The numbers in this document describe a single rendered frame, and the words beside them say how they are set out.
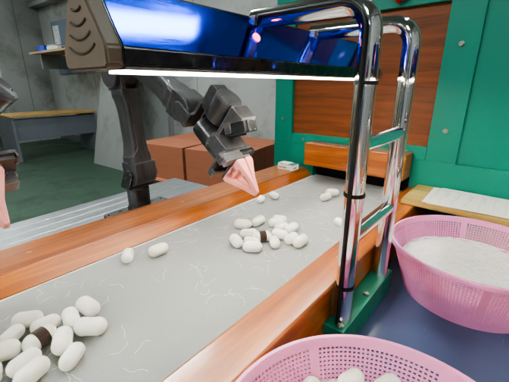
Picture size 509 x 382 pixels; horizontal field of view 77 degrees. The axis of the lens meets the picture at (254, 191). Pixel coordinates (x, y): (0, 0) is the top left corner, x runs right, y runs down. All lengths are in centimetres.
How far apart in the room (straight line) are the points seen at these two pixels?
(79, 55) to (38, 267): 37
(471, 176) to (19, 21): 735
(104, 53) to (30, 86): 722
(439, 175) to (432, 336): 48
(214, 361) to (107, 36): 31
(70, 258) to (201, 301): 25
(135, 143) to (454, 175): 83
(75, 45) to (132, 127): 59
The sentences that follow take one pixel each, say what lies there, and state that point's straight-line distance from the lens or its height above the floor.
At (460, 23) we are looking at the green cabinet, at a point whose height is 116.
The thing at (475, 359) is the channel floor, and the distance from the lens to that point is 57.
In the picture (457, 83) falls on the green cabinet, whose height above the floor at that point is 103.
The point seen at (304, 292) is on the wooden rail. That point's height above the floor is 77.
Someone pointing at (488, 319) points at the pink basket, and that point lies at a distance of 61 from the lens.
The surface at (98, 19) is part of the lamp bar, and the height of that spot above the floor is 108.
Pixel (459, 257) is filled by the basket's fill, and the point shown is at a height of 74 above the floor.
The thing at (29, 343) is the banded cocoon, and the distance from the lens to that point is 46.
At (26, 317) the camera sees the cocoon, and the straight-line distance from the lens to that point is 50.
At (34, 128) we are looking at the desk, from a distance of 559.
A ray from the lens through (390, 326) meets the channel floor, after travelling 57.
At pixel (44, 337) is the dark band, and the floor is 76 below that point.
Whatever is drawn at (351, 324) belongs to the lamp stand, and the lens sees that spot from 50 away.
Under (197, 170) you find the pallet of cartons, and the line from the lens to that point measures 290.
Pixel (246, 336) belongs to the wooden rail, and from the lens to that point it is 39.
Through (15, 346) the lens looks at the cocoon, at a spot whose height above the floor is 76.
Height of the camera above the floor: 103
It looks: 18 degrees down
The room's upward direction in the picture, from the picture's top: straight up
